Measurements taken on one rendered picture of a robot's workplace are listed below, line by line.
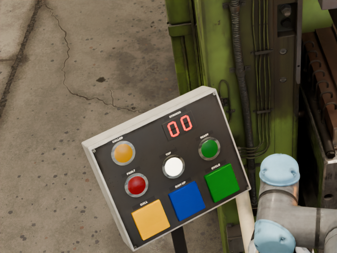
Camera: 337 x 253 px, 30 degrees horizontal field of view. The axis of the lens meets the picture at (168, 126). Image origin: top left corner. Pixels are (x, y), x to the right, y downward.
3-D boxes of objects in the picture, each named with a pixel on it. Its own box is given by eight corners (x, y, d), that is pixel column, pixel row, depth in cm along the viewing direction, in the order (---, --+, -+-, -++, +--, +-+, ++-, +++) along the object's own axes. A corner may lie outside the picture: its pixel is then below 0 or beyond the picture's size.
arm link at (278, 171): (256, 181, 118) (261, 148, 124) (258, 216, 126) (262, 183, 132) (299, 184, 117) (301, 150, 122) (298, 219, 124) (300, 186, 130)
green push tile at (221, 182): (240, 189, 157) (230, 163, 155) (214, 203, 155) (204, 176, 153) (237, 188, 159) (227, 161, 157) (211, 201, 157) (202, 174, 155)
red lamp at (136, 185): (148, 195, 148) (145, 183, 145) (128, 197, 148) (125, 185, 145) (147, 184, 150) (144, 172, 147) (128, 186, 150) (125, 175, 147)
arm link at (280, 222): (315, 241, 110) (317, 192, 117) (250, 235, 112) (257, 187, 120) (313, 265, 115) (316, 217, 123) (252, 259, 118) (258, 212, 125)
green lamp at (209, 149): (220, 158, 153) (218, 146, 150) (201, 160, 153) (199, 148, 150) (218, 148, 155) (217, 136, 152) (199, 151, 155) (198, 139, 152)
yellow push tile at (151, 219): (170, 226, 151) (159, 200, 149) (143, 241, 149) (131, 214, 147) (168, 224, 153) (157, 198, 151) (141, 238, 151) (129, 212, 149)
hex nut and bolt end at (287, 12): (293, 30, 161) (293, 8, 156) (282, 32, 161) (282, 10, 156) (291, 25, 163) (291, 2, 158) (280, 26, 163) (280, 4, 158)
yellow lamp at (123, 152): (135, 162, 145) (131, 150, 142) (115, 165, 146) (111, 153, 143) (134, 153, 148) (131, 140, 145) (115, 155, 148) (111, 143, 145)
